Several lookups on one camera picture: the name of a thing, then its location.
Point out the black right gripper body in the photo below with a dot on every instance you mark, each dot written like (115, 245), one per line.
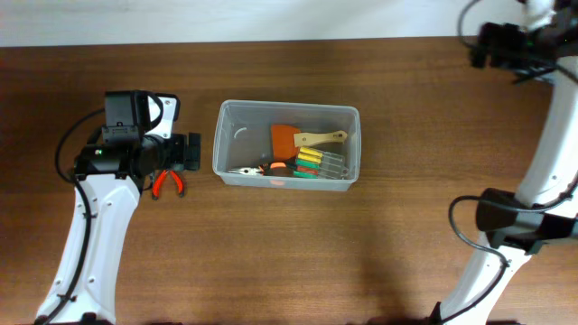
(514, 49)

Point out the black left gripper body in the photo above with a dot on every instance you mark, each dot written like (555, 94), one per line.
(174, 152)

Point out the orange black needle-nose pliers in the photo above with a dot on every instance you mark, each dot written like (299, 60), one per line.
(277, 169)

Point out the orange scraper wooden handle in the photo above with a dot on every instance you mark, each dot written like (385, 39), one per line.
(287, 139)

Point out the screwdriver set clear case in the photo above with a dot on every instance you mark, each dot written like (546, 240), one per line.
(315, 164)

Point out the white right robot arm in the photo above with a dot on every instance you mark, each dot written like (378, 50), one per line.
(506, 229)

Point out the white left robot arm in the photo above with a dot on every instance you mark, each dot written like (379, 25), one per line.
(130, 155)

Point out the clear plastic container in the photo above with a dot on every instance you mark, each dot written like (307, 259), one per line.
(243, 139)

